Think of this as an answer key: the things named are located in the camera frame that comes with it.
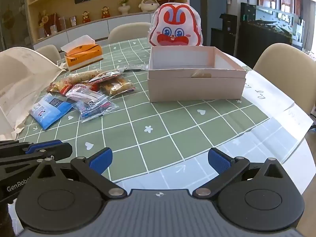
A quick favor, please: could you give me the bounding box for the white paper sheet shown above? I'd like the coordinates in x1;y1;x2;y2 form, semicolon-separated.
243;67;314;141

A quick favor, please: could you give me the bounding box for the blue snack packet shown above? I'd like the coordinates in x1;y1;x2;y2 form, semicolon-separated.
29;93;73;130

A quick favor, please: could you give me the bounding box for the black fish tank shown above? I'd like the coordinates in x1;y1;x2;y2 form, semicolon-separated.
238;2;304;68

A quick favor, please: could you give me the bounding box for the wooden shelf cabinet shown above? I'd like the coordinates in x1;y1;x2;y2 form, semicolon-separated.
25;0;188;51

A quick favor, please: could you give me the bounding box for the pink cardboard box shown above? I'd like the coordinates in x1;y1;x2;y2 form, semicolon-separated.
148;46;247;103

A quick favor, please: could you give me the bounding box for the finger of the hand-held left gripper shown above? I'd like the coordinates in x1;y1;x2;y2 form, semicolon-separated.
0;139;63;155
0;143;73;171

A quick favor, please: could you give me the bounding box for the red silver snack packet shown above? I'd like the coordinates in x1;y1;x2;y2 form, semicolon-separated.
87;70;123;85

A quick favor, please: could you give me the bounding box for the golden figurine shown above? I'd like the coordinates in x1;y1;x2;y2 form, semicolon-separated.
38;10;50;27

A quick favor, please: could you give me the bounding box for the green checked tablecloth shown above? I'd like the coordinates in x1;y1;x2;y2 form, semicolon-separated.
17;38;271;183

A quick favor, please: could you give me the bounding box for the white pink snack packet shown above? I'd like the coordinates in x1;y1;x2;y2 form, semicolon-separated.
65;83;102;104

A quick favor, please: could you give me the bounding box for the rabbit-shaped red white bag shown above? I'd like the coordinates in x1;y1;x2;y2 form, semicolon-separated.
147;2;203;47

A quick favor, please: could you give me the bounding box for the orange tissue pack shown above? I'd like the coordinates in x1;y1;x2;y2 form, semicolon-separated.
60;35;104;72

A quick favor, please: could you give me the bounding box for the beige bread packet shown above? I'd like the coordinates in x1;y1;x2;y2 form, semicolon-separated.
62;70;100;85

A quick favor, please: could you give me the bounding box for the red display box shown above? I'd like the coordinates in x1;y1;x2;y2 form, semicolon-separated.
48;12;61;34

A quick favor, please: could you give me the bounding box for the beige chair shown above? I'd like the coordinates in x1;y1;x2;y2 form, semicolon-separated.
35;44;62;65
253;43;316;115
107;22;151;45

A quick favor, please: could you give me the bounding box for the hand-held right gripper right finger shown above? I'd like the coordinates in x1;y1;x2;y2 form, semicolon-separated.
193;148;284;199

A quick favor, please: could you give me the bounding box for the clear bread packet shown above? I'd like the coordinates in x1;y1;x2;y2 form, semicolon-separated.
100;75;136;97

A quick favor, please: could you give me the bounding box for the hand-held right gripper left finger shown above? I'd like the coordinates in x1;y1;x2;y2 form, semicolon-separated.
32;148;126;199

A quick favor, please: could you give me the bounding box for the clear blue red print packet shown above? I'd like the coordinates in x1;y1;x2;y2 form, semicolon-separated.
74;96;119;123

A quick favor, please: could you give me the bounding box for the silver sachet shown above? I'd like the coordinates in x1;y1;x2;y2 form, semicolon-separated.
120;64;150;72

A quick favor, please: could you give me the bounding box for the cream tote bag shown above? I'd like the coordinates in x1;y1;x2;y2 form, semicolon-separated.
0;47;67;141

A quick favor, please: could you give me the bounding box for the black water dispenser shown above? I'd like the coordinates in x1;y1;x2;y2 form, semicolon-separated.
211;13;239;55

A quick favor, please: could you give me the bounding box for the white bunny planter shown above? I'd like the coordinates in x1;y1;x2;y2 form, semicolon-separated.
138;0;158;12

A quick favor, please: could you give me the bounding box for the red and gold snack packet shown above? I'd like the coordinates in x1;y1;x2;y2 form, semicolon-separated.
48;78;74;96

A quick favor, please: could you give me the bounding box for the white vase with plant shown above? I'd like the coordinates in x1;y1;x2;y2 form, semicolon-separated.
118;0;130;15

